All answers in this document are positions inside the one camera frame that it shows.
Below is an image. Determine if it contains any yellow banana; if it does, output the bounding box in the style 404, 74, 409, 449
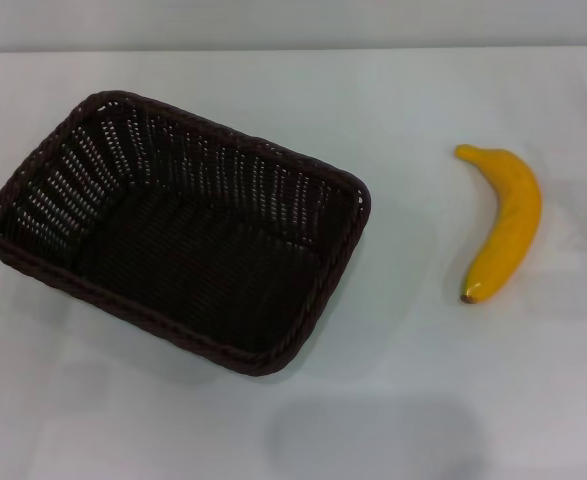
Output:
454, 143, 544, 305

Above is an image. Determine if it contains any black woven rectangular basket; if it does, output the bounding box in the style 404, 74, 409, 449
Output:
0, 90, 373, 378

